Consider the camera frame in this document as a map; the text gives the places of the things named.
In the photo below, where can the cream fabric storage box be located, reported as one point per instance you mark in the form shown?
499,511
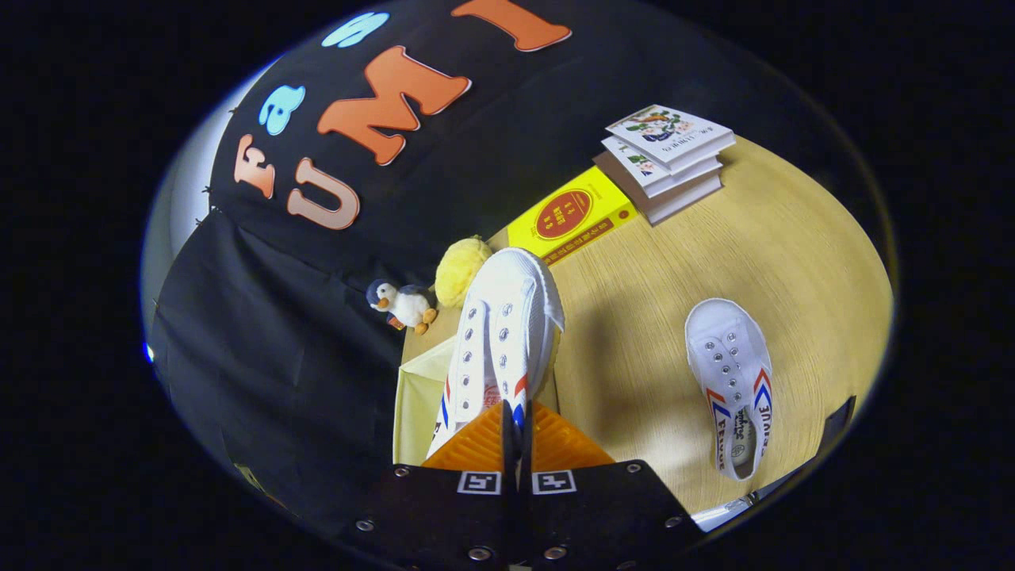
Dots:
416,396

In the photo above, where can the yellow round plush toy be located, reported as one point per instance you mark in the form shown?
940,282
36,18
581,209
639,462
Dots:
460,270

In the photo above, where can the yellow book with red circle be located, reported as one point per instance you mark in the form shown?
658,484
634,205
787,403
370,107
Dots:
571,214

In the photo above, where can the black backdrop cloth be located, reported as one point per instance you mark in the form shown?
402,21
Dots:
238,333

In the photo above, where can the white illustrated book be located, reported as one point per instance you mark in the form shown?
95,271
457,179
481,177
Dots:
658,176
674,131

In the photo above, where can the penguin plush toy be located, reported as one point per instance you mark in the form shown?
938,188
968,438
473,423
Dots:
408,305

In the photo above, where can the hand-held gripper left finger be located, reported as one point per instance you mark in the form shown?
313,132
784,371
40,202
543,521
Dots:
444,515

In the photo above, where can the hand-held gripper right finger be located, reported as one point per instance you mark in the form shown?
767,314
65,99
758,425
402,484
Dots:
595,515

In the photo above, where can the white canvas shoe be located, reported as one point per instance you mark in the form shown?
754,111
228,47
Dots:
725,333
507,301

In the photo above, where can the black office chair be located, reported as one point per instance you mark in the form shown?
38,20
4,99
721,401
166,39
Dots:
836,424

